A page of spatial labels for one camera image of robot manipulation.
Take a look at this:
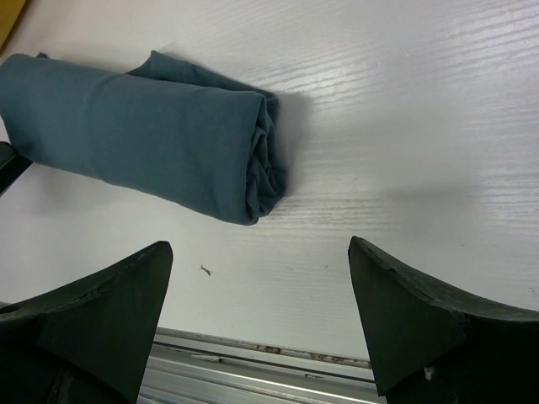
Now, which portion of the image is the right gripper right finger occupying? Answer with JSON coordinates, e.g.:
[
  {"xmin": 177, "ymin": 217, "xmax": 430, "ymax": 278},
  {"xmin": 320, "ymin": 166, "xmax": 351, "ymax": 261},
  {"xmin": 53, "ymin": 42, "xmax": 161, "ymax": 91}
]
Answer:
[{"xmin": 348, "ymin": 237, "xmax": 538, "ymax": 403}]

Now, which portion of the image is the aluminium front rail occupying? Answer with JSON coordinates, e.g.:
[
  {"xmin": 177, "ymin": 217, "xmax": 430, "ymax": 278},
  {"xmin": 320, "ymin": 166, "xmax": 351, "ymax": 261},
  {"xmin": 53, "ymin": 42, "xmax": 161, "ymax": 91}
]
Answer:
[{"xmin": 138, "ymin": 328, "xmax": 385, "ymax": 403}]

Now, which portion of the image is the dark blue-grey t shirt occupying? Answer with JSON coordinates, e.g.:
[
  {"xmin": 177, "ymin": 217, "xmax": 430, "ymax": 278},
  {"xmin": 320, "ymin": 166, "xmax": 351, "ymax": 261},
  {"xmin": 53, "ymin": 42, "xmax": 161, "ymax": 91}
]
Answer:
[{"xmin": 1, "ymin": 51, "xmax": 287, "ymax": 226}]

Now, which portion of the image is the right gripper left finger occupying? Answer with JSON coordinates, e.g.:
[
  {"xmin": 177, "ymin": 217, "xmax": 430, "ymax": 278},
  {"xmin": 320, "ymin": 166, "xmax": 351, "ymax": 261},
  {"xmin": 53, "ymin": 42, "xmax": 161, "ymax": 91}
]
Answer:
[{"xmin": 1, "ymin": 241, "xmax": 173, "ymax": 403}]

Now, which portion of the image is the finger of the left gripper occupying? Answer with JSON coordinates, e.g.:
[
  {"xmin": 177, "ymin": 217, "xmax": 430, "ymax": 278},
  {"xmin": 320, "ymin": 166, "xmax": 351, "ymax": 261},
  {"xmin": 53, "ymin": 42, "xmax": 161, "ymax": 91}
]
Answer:
[{"xmin": 0, "ymin": 141, "xmax": 32, "ymax": 194}]

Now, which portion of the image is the yellow plastic basket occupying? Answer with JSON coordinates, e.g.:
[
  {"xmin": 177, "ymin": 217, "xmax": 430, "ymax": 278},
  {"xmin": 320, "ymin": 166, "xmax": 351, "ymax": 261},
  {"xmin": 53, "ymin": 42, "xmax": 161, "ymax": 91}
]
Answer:
[{"xmin": 0, "ymin": 0, "xmax": 33, "ymax": 51}]

